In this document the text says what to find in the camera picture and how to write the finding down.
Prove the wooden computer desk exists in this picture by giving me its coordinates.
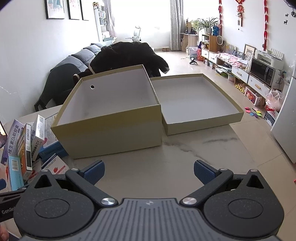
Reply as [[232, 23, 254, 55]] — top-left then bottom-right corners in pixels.
[[180, 32, 199, 50]]

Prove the standing photo frame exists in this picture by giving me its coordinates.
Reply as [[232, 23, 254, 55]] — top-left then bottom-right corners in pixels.
[[244, 44, 256, 58]]

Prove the white TV cabinet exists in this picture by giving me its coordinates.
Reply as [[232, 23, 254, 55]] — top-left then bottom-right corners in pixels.
[[201, 50, 271, 100]]

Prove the colourful paper flower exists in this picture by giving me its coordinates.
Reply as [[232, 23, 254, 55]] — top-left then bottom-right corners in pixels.
[[244, 107, 262, 118]]

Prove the white printer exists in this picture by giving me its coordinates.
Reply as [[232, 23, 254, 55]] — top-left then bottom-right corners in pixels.
[[254, 49, 284, 70]]

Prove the black plush toy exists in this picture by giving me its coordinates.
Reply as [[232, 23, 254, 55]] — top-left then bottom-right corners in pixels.
[[73, 42, 169, 86]]

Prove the white bookshelf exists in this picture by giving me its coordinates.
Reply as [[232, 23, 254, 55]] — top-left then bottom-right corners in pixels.
[[92, 2, 116, 42]]

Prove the potted plant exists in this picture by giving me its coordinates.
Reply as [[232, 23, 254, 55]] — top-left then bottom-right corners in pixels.
[[191, 17, 219, 35]]

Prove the white office chair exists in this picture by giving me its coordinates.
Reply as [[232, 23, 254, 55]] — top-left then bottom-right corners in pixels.
[[125, 25, 143, 43]]

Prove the red knot ornament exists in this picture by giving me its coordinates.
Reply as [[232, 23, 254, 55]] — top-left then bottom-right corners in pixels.
[[235, 0, 247, 27]]

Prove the tan cardboard box lid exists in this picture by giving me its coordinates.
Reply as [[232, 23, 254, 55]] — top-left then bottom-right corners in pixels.
[[150, 73, 244, 136]]

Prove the pink plastic bag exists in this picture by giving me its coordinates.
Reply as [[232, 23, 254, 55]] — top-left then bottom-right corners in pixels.
[[265, 89, 284, 111]]

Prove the white refrigerator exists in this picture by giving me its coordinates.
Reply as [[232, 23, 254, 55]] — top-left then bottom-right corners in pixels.
[[270, 75, 296, 161]]

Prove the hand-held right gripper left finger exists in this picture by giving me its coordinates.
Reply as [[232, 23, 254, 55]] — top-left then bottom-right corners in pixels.
[[29, 160, 117, 208]]

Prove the blue face mask box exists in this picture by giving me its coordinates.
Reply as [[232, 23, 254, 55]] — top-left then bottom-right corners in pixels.
[[38, 112, 70, 159]]

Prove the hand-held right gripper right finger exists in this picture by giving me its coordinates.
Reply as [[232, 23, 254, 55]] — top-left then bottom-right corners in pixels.
[[181, 160, 269, 207]]

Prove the white marble desktop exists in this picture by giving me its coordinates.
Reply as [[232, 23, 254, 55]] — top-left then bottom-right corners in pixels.
[[0, 108, 296, 241]]

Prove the grey sofa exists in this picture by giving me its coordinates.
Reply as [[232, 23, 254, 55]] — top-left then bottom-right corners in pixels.
[[51, 42, 114, 75], [34, 62, 77, 112]]

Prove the pink cloth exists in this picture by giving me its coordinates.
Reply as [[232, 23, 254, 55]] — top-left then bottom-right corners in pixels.
[[216, 53, 241, 67]]

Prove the grey curtain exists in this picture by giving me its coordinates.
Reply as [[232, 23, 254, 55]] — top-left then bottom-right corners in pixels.
[[170, 0, 184, 51]]

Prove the light blue barcode box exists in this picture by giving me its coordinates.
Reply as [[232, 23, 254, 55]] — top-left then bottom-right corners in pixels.
[[8, 156, 25, 186]]

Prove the wooden shelf unit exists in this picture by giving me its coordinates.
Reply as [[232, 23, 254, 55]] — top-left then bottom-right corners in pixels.
[[201, 34, 219, 50]]

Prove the pink-print framed wall picture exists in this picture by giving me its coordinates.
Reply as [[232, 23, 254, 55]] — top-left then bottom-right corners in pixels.
[[67, 0, 82, 20]]

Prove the red firecracker string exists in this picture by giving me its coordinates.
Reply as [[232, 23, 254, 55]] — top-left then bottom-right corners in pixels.
[[263, 0, 269, 48], [218, 0, 223, 30]]

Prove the red gift box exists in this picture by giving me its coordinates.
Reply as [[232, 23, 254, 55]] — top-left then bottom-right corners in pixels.
[[245, 87, 262, 106]]

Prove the white blue-checked medicine box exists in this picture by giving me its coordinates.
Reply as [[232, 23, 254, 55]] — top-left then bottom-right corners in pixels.
[[31, 115, 45, 161]]

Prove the black microwave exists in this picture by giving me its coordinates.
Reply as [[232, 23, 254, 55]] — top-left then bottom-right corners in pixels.
[[250, 58, 276, 87]]

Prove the blue-print framed wall picture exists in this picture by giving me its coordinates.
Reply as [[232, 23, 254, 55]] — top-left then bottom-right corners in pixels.
[[45, 0, 66, 19]]

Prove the tan cardboard box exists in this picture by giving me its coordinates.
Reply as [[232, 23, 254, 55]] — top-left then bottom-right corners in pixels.
[[50, 64, 162, 159]]

